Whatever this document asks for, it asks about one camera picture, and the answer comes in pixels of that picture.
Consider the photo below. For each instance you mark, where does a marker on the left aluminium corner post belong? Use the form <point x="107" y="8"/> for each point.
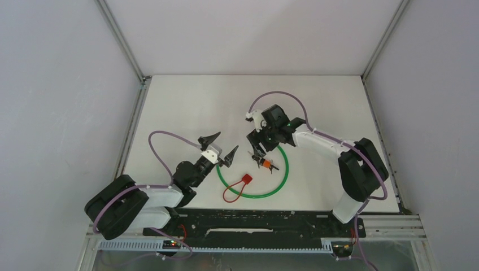
<point x="118" y="35"/>

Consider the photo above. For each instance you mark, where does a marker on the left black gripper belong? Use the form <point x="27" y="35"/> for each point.
<point x="206" y="140"/>

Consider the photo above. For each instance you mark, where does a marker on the grey cable duct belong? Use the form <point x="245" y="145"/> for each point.
<point x="162" y="245"/>

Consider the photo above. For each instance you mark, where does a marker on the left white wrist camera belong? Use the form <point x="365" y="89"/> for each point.
<point x="212" y="153"/>

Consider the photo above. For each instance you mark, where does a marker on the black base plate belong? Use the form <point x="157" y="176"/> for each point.
<point x="232" y="228"/>

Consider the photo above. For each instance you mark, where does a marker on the right aluminium corner post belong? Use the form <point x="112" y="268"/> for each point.
<point x="387" y="34"/>

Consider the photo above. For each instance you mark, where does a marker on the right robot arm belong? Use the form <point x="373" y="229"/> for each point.
<point x="362" y="171"/>

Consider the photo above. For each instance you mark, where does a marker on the aluminium corner post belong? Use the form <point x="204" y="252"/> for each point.
<point x="387" y="34"/>
<point x="118" y="35"/>

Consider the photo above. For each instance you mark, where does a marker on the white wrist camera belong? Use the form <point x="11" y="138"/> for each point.
<point x="212" y="153"/>
<point x="257" y="118"/>

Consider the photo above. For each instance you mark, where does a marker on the aluminium front frame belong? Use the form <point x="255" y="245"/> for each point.
<point x="379" y="227"/>

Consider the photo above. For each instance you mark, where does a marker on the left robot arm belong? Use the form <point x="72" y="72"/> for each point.
<point x="125" y="204"/>

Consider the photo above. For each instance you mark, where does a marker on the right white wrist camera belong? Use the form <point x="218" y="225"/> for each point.
<point x="257" y="118"/>

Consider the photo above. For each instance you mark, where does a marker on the orange padlock with keys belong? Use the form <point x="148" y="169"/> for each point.
<point x="262" y="162"/>

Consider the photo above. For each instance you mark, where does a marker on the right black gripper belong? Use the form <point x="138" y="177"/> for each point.
<point x="253" y="137"/>

